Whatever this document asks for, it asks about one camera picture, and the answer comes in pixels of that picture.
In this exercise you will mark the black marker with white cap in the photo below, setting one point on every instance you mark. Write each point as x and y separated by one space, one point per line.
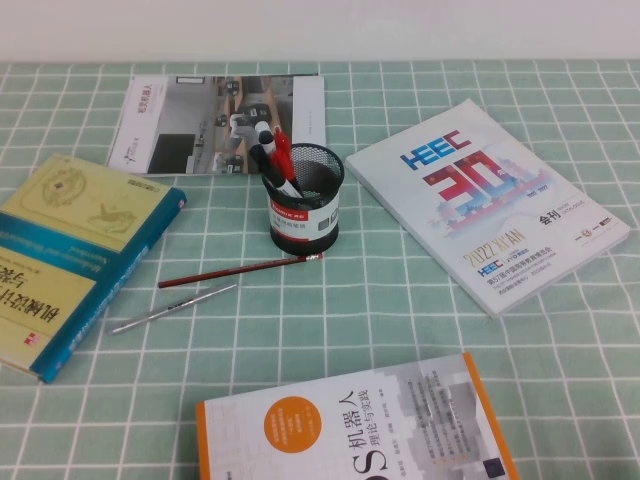
263 131

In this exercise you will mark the white HEEC catalogue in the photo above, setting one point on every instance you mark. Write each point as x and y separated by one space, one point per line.
500 225

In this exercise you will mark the white book with orange edge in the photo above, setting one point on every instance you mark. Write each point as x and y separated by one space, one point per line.
300 450

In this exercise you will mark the red pen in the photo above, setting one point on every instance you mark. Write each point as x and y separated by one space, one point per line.
282 157

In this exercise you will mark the black pen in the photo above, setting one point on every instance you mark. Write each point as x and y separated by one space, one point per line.
260 159

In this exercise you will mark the yellow and teal hardcover book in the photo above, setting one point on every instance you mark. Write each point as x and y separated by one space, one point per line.
60 250

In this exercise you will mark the silver pen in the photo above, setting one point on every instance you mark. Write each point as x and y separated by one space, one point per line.
170 309

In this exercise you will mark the dark red pencil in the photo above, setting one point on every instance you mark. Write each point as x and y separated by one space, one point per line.
240 270

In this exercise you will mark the brochure with office photo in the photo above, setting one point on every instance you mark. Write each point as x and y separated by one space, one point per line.
175 110

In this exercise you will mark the black mesh pen holder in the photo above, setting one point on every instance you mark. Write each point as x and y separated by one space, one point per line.
300 225

